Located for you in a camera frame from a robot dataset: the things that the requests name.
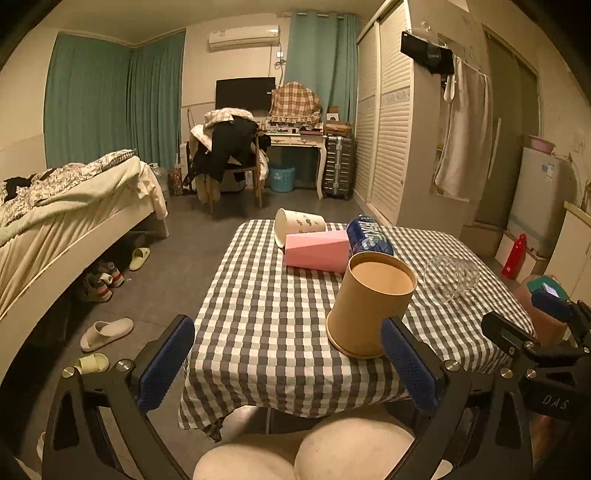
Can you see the patterned duvet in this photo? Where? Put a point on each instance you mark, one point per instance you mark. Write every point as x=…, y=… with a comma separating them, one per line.
x=69, y=189

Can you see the white slipper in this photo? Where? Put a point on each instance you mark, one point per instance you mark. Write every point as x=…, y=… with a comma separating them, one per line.
x=106, y=333

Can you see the person's left leg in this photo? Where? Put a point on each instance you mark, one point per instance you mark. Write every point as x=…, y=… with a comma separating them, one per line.
x=240, y=461

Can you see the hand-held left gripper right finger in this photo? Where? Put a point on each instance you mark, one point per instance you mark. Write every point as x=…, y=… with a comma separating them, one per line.
x=408, y=364

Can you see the plaid cloth cover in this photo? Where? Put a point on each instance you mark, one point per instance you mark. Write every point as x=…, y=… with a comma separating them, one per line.
x=295, y=104

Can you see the white bed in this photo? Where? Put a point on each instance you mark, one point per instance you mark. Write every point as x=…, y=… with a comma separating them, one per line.
x=51, y=277

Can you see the grey suitcase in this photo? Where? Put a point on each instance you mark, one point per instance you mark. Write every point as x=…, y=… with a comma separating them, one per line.
x=338, y=166

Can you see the black hanging bag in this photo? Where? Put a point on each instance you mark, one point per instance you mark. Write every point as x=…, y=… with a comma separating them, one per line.
x=427, y=53

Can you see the person's leg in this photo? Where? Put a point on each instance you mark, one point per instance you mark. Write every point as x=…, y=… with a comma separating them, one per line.
x=240, y=461
x=355, y=452

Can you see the white printed paper cup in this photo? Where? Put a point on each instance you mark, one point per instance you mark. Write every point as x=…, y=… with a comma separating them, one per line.
x=300, y=224

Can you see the clear water jug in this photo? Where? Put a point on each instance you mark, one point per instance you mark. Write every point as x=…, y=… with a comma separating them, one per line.
x=159, y=177

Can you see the green door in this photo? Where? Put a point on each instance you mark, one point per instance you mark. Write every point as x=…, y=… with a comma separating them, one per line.
x=505, y=138

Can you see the white air conditioner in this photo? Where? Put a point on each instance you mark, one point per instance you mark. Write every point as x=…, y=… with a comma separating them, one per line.
x=244, y=38

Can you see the pile of clothes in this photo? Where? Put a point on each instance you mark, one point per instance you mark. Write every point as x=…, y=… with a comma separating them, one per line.
x=226, y=143

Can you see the brown paper cup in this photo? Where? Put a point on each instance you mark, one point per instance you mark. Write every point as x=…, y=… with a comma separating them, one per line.
x=369, y=314

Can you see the pale green slipper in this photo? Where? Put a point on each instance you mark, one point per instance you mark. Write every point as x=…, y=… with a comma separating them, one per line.
x=91, y=363

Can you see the brown cardboard box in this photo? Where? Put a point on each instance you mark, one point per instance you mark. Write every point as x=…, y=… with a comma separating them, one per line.
x=338, y=128

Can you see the yellow slipper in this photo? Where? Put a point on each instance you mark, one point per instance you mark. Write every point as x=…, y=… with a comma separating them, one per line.
x=140, y=258

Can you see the red bottle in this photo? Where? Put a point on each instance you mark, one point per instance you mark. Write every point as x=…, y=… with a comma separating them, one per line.
x=513, y=258

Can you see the green window curtain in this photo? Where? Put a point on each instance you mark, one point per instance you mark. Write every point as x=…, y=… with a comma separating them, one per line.
x=87, y=101
x=157, y=101

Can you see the white fridge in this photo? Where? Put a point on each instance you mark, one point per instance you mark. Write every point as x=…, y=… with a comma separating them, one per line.
x=538, y=198

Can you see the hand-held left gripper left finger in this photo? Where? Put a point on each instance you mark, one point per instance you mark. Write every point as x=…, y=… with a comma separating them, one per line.
x=166, y=364

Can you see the patterned bag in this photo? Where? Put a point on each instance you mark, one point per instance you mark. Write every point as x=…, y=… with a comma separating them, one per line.
x=175, y=181

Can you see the blue laundry basket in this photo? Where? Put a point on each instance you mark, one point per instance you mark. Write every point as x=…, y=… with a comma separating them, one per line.
x=281, y=179

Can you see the person's right leg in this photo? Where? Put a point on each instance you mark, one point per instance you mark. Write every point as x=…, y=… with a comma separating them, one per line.
x=355, y=452

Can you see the black garment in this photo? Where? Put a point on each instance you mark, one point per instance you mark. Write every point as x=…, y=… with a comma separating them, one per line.
x=14, y=184

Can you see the wooden chair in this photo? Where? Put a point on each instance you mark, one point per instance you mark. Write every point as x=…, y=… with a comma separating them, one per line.
x=256, y=184

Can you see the teal curtain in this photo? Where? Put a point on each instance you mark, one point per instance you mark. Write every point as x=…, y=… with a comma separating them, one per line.
x=323, y=60

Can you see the grey checkered tablecloth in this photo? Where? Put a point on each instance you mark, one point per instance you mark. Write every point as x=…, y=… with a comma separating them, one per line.
x=268, y=323

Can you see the black monitor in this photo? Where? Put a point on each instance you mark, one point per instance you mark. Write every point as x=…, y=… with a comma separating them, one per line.
x=244, y=94

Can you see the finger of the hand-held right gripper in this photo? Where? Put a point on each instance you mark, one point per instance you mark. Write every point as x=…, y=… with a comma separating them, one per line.
x=505, y=332
x=551, y=307

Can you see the brown plastic stool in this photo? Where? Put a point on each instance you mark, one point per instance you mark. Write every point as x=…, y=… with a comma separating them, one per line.
x=526, y=300

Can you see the white towel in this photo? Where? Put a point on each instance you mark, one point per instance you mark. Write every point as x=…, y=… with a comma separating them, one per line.
x=464, y=134

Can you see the blue drink can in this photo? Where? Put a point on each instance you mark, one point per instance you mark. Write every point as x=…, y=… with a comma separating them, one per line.
x=367, y=235

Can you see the pink basin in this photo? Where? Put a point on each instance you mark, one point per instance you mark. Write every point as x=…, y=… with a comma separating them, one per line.
x=541, y=144

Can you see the white louvred wardrobe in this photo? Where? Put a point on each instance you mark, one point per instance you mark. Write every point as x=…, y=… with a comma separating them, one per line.
x=392, y=138

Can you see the clear glass cup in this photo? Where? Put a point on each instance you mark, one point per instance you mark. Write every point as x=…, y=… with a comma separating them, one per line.
x=450, y=277

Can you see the white sneaker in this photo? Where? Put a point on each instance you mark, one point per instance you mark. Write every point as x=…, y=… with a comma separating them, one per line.
x=113, y=275
x=94, y=291

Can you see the white desk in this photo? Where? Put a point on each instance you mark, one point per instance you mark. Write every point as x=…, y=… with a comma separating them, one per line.
x=295, y=141

